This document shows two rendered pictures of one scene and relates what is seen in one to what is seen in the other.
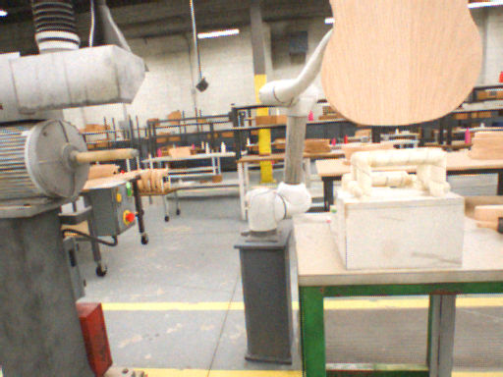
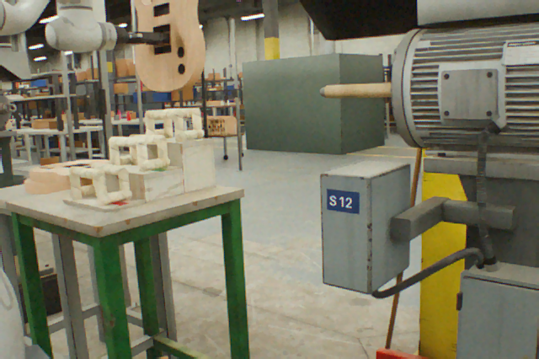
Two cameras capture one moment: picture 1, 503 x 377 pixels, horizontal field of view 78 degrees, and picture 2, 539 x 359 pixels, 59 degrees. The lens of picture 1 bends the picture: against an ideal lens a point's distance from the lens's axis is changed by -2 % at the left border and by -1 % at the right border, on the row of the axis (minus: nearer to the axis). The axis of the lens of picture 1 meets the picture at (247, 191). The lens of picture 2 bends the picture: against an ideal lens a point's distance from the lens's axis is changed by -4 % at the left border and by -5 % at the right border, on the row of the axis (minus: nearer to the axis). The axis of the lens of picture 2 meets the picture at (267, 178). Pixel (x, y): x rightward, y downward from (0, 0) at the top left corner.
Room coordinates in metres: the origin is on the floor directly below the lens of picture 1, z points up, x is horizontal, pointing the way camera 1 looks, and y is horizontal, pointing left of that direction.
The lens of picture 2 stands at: (2.11, 0.89, 1.26)
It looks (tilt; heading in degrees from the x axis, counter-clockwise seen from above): 10 degrees down; 213
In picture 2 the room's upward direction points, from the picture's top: 3 degrees counter-clockwise
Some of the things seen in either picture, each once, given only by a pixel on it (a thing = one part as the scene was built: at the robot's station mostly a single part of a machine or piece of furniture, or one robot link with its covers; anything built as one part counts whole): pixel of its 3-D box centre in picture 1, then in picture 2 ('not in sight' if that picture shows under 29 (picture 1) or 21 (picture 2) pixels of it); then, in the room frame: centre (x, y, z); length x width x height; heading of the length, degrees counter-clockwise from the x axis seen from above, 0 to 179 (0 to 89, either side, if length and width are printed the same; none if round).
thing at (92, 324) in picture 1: (74, 334); not in sight; (1.22, 0.80, 0.49); 0.25 x 0.12 x 0.37; 83
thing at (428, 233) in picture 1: (393, 226); (174, 163); (0.78, -0.37, 1.02); 0.27 x 0.15 x 0.17; 83
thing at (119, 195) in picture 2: not in sight; (115, 196); (1.11, -0.33, 0.96); 0.11 x 0.03 x 0.03; 173
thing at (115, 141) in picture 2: (374, 177); (126, 141); (0.98, -0.40, 1.12); 0.20 x 0.03 x 0.03; 82
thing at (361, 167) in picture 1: (363, 181); (197, 125); (0.75, -0.28, 1.15); 0.03 x 0.03 x 0.09
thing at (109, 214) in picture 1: (96, 216); (408, 240); (1.28, 0.64, 0.99); 0.24 x 0.21 x 0.26; 83
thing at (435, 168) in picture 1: (437, 177); (168, 125); (0.72, -0.45, 1.15); 0.03 x 0.03 x 0.09
